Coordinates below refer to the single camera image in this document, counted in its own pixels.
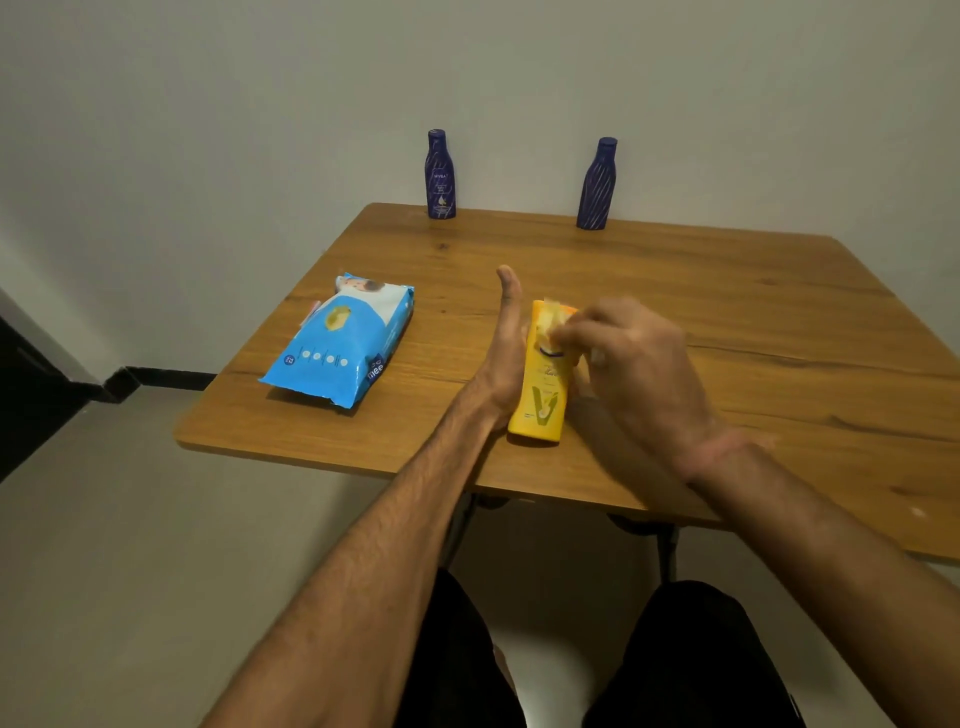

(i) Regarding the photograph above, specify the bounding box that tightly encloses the black door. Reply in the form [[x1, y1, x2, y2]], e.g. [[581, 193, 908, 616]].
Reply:
[[0, 314, 95, 485]]

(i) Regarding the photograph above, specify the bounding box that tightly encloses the person's right hand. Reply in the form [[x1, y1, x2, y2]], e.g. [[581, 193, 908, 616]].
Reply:
[[551, 296, 733, 482]]

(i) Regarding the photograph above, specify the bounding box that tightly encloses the pink thread wristband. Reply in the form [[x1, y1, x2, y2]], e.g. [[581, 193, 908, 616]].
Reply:
[[678, 427, 778, 485]]

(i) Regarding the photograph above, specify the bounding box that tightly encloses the black baseboard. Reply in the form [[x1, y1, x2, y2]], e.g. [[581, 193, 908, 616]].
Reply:
[[71, 365, 219, 405]]

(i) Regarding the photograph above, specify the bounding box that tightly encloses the white wet wipe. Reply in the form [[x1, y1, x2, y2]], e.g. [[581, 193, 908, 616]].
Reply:
[[536, 298, 606, 369]]

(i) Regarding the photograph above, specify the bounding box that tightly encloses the person's left forearm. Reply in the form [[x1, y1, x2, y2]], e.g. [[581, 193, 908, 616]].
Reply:
[[202, 386, 504, 728]]

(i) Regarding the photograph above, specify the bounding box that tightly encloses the yellow bottle orange cap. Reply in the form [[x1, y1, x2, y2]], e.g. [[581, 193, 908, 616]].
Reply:
[[507, 299, 580, 444]]

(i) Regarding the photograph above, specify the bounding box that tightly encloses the dark blue striped bottle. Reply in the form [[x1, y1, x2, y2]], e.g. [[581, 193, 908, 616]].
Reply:
[[575, 136, 619, 232]]

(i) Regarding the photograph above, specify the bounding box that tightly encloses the person's right forearm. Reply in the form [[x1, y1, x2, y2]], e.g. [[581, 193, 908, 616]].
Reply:
[[689, 442, 960, 728]]

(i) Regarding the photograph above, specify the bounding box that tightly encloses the person's left hand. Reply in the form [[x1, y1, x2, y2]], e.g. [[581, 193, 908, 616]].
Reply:
[[468, 264, 531, 430]]

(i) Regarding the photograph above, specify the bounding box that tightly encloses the blue wet wipes pack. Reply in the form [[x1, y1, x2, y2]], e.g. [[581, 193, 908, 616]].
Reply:
[[258, 272, 416, 411]]

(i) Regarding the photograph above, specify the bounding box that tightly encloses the dark blue bottle white print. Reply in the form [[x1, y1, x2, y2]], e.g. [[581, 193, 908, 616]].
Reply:
[[424, 128, 457, 221]]

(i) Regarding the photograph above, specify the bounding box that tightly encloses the wooden table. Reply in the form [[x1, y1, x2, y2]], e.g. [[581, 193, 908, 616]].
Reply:
[[173, 202, 960, 565]]

